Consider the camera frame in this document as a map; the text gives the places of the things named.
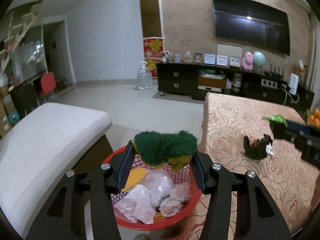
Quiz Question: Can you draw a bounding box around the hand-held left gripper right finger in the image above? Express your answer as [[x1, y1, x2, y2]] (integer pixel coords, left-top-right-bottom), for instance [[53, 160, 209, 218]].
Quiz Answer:
[[191, 151, 293, 240]]

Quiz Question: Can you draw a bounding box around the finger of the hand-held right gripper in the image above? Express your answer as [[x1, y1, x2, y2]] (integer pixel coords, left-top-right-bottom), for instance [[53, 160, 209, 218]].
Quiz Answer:
[[271, 119, 311, 141]]

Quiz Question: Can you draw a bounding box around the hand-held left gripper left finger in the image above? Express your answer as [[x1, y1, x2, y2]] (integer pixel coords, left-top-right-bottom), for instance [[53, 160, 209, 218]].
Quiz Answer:
[[26, 140, 137, 240]]

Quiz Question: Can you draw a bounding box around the green plastic wrapper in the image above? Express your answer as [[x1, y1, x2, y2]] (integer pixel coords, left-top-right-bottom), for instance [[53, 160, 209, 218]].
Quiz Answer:
[[262, 114, 287, 126]]

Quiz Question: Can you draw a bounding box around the clear plastic bag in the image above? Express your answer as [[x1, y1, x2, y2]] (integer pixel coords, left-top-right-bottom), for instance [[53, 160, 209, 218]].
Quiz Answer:
[[141, 172, 175, 207]]

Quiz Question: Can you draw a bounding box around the white paper sheet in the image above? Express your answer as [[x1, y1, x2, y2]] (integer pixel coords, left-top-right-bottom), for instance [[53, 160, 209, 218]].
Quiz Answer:
[[113, 187, 157, 225]]

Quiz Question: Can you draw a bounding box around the white tissue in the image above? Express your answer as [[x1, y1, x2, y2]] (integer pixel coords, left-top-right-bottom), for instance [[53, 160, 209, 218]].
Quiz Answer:
[[159, 196, 184, 218]]

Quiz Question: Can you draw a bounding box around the green and yellow scouring sponge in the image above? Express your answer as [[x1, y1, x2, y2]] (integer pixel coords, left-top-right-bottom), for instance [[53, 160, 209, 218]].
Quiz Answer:
[[132, 129, 198, 173]]

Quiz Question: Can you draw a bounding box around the red plastic mesh basket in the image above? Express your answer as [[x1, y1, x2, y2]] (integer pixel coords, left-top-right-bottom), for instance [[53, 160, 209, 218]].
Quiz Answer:
[[100, 146, 203, 231]]

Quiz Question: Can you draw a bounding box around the pile of oranges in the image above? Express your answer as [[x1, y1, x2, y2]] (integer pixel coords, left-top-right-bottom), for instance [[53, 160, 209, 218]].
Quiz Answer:
[[308, 109, 320, 127]]

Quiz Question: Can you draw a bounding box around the black crumpled plastic tray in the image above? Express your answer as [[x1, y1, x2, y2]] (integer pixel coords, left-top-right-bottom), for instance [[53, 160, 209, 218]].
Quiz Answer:
[[243, 134, 273, 161]]

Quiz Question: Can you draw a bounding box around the white upright device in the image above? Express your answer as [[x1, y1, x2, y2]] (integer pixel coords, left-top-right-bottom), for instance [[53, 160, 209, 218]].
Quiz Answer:
[[289, 73, 300, 95]]

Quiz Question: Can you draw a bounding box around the white power strip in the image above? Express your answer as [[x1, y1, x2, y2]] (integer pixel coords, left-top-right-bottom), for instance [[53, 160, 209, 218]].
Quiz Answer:
[[261, 78, 280, 88]]

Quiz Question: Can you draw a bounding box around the rose-patterned tablecloth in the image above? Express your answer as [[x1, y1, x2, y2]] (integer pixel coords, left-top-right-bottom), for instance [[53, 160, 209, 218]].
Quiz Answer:
[[172, 92, 320, 240]]

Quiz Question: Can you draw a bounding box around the black wifi router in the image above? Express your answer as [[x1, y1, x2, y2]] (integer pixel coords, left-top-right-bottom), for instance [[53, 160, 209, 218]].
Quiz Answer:
[[264, 65, 285, 78]]

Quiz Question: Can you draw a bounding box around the light blue globe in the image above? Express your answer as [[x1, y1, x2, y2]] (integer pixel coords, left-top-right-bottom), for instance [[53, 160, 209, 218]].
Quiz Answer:
[[253, 51, 266, 72]]

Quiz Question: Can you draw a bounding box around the white padded chair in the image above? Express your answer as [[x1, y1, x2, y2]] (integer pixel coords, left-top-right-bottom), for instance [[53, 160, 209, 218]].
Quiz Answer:
[[0, 102, 113, 238]]

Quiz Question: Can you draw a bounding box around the pink plush toy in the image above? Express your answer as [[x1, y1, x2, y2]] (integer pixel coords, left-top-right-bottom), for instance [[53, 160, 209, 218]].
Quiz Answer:
[[242, 51, 254, 70]]

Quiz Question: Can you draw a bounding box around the wooden box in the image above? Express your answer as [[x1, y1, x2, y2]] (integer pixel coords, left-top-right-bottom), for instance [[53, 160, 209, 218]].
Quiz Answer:
[[198, 76, 227, 92]]

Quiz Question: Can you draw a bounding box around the large clear water bottle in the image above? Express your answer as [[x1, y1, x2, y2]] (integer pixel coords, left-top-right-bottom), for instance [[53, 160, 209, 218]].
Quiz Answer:
[[134, 61, 154, 91]]

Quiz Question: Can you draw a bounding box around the black television cabinet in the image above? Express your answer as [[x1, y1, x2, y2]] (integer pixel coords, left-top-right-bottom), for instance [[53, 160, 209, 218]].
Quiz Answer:
[[156, 62, 315, 111]]

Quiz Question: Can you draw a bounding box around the red chair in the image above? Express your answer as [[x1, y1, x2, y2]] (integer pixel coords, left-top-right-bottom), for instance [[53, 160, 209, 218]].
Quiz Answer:
[[39, 71, 57, 98]]

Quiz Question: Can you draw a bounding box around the small doll figure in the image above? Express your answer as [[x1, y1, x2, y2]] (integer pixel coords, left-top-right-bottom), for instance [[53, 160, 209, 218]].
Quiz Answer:
[[162, 51, 176, 63]]

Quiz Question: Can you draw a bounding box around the black chair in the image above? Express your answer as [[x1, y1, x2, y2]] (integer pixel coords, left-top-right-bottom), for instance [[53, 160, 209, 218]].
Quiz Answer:
[[9, 83, 38, 118]]

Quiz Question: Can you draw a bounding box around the stack of cardboard boxes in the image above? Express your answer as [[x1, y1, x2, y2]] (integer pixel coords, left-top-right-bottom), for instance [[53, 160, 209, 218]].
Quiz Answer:
[[0, 84, 21, 137]]

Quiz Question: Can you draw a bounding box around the wall-mounted black television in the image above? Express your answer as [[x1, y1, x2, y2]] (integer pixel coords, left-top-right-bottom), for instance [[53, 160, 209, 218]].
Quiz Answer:
[[211, 0, 291, 57]]

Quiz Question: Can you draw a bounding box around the red festive wall poster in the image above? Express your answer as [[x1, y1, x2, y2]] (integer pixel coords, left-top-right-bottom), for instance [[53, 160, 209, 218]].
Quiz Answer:
[[143, 37, 165, 77]]

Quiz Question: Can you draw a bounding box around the white wall shelf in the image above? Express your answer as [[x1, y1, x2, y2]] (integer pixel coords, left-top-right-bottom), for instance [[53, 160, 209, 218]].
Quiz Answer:
[[0, 0, 43, 56]]

